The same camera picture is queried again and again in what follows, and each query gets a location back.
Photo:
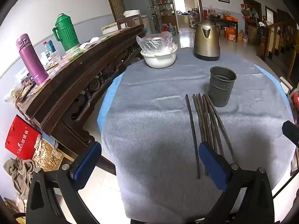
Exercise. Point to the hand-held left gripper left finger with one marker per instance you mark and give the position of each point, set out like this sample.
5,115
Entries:
87,161

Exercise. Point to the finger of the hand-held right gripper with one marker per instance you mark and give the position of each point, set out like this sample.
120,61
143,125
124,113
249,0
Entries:
292,131

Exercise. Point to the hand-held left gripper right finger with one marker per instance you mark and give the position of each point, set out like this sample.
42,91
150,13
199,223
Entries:
213,165

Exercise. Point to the bundle of dark chopsticks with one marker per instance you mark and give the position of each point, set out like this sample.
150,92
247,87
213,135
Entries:
206,121

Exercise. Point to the grey metal utensil holder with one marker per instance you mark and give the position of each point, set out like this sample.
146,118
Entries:
219,93

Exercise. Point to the gold patterned bag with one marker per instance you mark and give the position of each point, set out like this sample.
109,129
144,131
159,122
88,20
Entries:
49,156

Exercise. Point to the blue table cover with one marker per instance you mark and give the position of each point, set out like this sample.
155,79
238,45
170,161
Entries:
105,107

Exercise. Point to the grey crumpled cloth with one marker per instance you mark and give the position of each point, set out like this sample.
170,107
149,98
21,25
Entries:
18,172

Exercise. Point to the red paper bag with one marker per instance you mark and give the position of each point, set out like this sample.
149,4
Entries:
21,137

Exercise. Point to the grey tablecloth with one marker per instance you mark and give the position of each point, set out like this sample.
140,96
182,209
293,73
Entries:
151,121

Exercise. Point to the dark carved wooden sideboard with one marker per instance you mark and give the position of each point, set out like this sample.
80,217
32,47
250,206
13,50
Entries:
70,74

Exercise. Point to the wooden staircase railing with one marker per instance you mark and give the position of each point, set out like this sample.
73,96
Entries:
273,37

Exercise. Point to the tall orange box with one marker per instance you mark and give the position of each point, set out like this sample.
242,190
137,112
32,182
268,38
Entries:
231,34

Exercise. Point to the purple thermos bottle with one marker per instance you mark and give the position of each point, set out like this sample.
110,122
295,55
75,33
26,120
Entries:
30,60

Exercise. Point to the clear water bottle red cap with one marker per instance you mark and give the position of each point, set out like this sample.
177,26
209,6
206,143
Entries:
47,51

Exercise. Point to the teal bottle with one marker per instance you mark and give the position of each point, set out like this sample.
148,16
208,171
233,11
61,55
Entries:
51,46

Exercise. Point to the brass electric kettle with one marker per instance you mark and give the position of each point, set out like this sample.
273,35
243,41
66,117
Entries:
206,44

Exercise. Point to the green thermos jug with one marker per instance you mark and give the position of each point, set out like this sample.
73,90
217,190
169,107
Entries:
67,35

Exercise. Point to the flat orange box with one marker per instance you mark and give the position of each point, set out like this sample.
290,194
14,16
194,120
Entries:
229,17

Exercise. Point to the dark wooden side table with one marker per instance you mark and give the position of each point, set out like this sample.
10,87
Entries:
222,21

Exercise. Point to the dark brown door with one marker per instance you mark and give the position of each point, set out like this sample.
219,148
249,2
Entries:
252,3

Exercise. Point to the white box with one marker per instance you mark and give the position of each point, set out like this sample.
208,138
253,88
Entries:
109,28

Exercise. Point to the clear plastic bag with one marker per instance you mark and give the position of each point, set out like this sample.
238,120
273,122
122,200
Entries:
154,43

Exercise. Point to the dark wooden chair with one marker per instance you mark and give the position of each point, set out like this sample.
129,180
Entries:
121,23

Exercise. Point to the blue water jug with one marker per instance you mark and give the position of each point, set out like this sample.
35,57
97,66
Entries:
172,29

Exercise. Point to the white chest freezer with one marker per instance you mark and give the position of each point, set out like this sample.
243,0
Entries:
144,21

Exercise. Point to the white rice cooker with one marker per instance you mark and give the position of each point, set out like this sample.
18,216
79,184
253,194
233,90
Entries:
132,13

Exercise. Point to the brown slatted door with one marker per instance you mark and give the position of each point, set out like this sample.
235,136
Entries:
114,0

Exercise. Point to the grey refrigerator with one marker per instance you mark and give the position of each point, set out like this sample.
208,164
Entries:
135,2

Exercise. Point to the shelf with goods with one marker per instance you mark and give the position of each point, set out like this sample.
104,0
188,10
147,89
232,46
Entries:
163,7

